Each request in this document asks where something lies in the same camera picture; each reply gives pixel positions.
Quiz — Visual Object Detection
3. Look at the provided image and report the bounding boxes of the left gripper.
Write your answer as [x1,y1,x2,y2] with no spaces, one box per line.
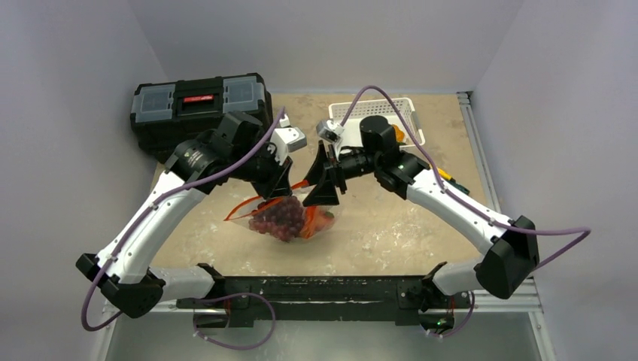
[231,141,293,199]

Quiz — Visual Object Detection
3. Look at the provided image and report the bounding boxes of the orange carrot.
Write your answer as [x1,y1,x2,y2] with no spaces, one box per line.
[299,206,336,239]

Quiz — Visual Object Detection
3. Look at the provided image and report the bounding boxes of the dark red grapes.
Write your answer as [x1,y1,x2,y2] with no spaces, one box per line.
[248,196,305,242]

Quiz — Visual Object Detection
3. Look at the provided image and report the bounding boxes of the clear zip top bag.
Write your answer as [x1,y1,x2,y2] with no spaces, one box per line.
[225,180,341,243]

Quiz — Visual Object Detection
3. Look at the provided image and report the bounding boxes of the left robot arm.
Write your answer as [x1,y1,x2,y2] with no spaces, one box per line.
[76,111,306,318]

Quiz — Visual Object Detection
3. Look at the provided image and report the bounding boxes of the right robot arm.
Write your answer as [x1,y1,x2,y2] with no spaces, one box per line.
[303,116,539,306]

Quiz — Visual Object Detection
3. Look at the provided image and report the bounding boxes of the white plastic basket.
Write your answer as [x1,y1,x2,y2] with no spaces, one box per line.
[327,97,427,148]

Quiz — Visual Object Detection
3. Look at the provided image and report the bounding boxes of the orange pepper piece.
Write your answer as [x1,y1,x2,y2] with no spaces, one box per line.
[392,124,406,145]

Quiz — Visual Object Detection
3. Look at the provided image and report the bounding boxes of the black toolbox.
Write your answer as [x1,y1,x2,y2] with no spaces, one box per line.
[129,73,273,164]

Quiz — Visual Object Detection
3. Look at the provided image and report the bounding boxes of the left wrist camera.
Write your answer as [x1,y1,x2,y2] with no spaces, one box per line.
[269,113,307,165]

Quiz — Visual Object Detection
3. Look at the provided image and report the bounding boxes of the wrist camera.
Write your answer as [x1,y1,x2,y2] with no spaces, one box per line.
[316,120,344,157]
[269,113,307,165]

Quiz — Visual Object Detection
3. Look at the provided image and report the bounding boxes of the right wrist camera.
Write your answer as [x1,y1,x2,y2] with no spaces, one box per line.
[316,120,344,157]

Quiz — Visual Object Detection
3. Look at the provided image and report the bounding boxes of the yellow handled screwdriver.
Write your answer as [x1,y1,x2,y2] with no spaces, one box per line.
[438,168,454,181]

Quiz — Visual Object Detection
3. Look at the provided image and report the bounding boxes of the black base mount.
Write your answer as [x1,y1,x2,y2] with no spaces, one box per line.
[176,275,470,330]

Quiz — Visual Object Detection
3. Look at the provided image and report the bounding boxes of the green handled screwdriver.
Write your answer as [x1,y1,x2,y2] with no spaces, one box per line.
[450,181,470,195]

